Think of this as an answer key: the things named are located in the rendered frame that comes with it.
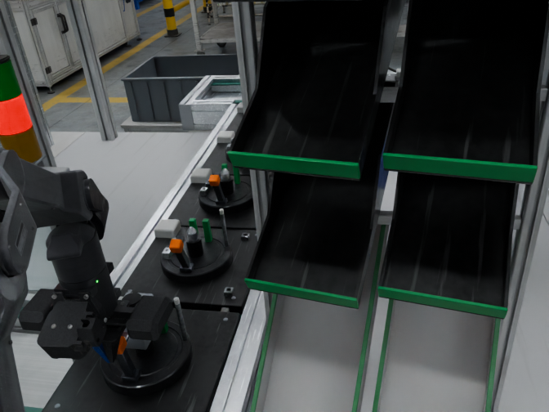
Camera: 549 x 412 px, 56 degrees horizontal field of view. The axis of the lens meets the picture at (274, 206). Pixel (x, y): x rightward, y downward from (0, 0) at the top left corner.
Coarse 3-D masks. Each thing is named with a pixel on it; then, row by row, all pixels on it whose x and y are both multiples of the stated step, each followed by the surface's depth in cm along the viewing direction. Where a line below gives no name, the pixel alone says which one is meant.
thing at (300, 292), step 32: (384, 128) 70; (288, 192) 68; (320, 192) 66; (352, 192) 65; (288, 224) 65; (320, 224) 64; (352, 224) 63; (256, 256) 61; (288, 256) 62; (320, 256) 61; (352, 256) 60; (256, 288) 60; (288, 288) 57; (320, 288) 59; (352, 288) 58
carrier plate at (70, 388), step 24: (192, 312) 90; (216, 312) 90; (192, 336) 85; (216, 336) 85; (96, 360) 82; (192, 360) 81; (216, 360) 80; (72, 384) 79; (96, 384) 78; (192, 384) 77; (216, 384) 77; (48, 408) 75; (72, 408) 75; (96, 408) 74; (120, 408) 74; (144, 408) 74; (168, 408) 74; (192, 408) 73
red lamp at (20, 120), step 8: (0, 104) 73; (8, 104) 74; (16, 104) 75; (24, 104) 76; (0, 112) 74; (8, 112) 74; (16, 112) 75; (24, 112) 76; (0, 120) 74; (8, 120) 75; (16, 120) 75; (24, 120) 76; (0, 128) 75; (8, 128) 75; (16, 128) 76; (24, 128) 76
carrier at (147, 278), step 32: (160, 224) 112; (192, 224) 103; (224, 224) 101; (160, 256) 106; (192, 256) 101; (224, 256) 101; (128, 288) 97; (160, 288) 97; (192, 288) 96; (224, 288) 95
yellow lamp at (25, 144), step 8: (32, 128) 78; (0, 136) 76; (8, 136) 76; (16, 136) 76; (24, 136) 77; (32, 136) 78; (8, 144) 76; (16, 144) 77; (24, 144) 77; (32, 144) 78; (16, 152) 77; (24, 152) 77; (32, 152) 78; (40, 152) 80; (32, 160) 79
